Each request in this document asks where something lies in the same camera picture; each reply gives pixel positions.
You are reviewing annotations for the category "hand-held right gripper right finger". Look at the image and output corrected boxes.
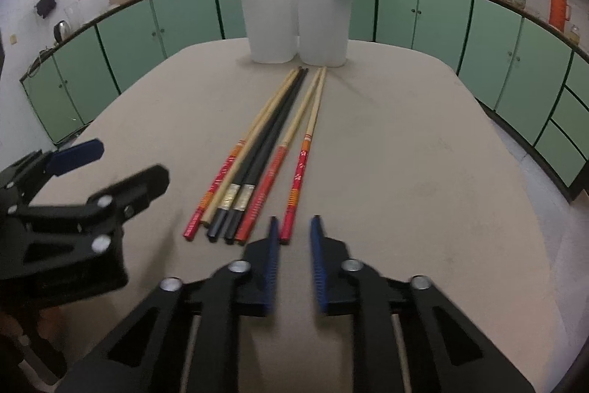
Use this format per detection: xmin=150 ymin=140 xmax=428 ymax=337
xmin=309 ymin=215 xmax=537 ymax=393

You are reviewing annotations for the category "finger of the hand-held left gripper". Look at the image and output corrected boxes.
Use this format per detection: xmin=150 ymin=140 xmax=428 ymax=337
xmin=9 ymin=165 xmax=171 ymax=258
xmin=0 ymin=139 xmax=105 ymax=212

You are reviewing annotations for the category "orange thermos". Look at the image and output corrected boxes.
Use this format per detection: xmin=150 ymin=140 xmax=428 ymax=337
xmin=550 ymin=0 xmax=572 ymax=32

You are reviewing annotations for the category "black chopstick with gold band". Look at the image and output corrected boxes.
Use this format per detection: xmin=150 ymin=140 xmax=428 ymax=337
xmin=223 ymin=68 xmax=308 ymax=245
xmin=207 ymin=67 xmax=304 ymax=243

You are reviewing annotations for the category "plain wooden chopstick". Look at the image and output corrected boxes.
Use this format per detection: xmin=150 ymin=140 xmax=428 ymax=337
xmin=201 ymin=69 xmax=300 ymax=224

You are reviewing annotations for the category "row of green base cabinets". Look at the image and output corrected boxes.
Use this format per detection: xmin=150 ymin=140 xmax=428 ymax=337
xmin=19 ymin=0 xmax=589 ymax=203

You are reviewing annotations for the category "white double chopstick holder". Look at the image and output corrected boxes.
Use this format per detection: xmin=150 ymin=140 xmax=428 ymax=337
xmin=238 ymin=0 xmax=355 ymax=67

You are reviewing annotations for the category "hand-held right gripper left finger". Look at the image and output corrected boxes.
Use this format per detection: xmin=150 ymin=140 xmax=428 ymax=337
xmin=57 ymin=215 xmax=281 ymax=393

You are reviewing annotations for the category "red patterned chopstick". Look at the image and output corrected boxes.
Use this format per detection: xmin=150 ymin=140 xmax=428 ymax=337
xmin=183 ymin=70 xmax=297 ymax=243
xmin=279 ymin=66 xmax=328 ymax=244
xmin=234 ymin=67 xmax=322 ymax=245

